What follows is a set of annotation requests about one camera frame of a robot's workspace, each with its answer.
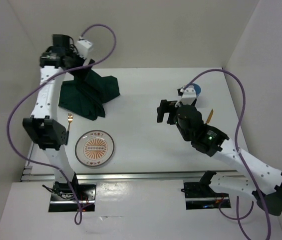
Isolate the gold knife black handle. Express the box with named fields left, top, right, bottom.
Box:
left=206, top=109, right=214, bottom=124

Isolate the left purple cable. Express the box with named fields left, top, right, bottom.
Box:
left=7, top=23, right=117, bottom=225

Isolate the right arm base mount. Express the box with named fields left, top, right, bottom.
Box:
left=181, top=171, right=231, bottom=210

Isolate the light blue plastic cup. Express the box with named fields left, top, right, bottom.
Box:
left=192, top=83, right=201, bottom=105

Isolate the gold fork black handle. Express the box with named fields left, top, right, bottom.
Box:
left=65, top=112, right=73, bottom=145

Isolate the aluminium frame rail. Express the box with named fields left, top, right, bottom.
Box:
left=20, top=159, right=256, bottom=182

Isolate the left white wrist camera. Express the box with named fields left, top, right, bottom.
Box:
left=75, top=36, right=93, bottom=59

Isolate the orange patterned plate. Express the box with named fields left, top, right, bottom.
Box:
left=75, top=130, right=115, bottom=168

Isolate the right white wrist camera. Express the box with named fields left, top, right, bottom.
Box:
left=175, top=85, right=197, bottom=108

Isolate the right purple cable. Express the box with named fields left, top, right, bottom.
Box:
left=184, top=68, right=273, bottom=240

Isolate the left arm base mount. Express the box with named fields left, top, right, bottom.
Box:
left=42, top=184, right=96, bottom=213

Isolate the dark green cloth napkin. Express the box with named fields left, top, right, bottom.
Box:
left=58, top=70, right=120, bottom=121

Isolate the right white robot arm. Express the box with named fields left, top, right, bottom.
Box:
left=157, top=99, right=282, bottom=216

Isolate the purple cable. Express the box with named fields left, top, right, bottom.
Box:
left=7, top=23, right=117, bottom=225
left=184, top=68, right=273, bottom=240

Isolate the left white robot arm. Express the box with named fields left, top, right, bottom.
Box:
left=22, top=34, right=92, bottom=200

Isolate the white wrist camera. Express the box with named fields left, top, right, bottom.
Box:
left=75, top=36, right=93, bottom=59
left=175, top=85, right=197, bottom=108

